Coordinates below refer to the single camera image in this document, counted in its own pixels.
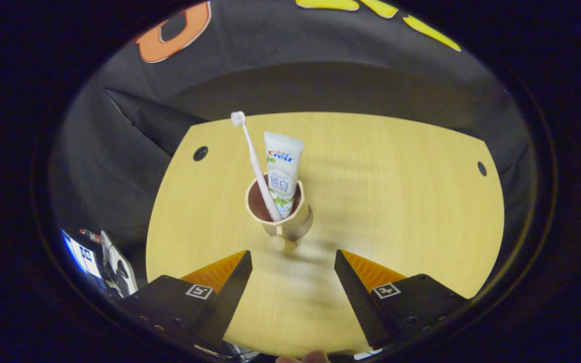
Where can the blue lit monitor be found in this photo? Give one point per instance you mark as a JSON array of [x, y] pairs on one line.
[[83, 254]]

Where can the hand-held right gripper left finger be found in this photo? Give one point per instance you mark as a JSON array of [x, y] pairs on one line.
[[230, 302]]

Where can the black backdrop cloth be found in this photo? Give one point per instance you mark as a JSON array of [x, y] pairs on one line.
[[321, 85]]

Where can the white device with black knobs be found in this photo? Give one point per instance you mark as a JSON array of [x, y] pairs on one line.
[[119, 267]]

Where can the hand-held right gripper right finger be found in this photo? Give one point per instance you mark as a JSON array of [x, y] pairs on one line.
[[358, 302]]

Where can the wooden desktop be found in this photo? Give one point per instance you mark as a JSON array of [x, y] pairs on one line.
[[396, 201]]

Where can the white toothpaste tube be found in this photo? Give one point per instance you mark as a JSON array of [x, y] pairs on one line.
[[283, 166]]

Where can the pink toothbrush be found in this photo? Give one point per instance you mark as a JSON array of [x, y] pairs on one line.
[[255, 161]]

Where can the beige cup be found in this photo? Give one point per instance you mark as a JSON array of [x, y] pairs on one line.
[[298, 224]]

